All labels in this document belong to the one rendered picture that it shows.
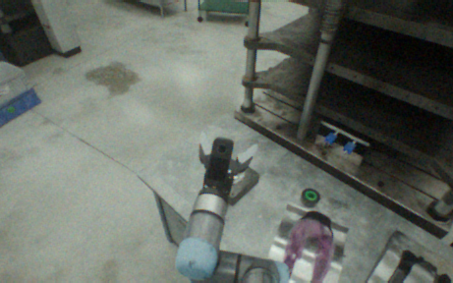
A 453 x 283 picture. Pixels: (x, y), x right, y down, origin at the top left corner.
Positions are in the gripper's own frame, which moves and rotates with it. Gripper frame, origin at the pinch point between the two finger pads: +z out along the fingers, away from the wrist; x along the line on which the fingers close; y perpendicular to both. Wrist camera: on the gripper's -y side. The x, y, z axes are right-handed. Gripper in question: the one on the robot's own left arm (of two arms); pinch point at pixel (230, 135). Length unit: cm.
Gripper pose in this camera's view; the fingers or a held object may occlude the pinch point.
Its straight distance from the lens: 75.3
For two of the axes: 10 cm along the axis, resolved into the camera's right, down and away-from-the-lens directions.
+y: -1.3, 6.9, 7.1
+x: 9.7, 2.4, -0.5
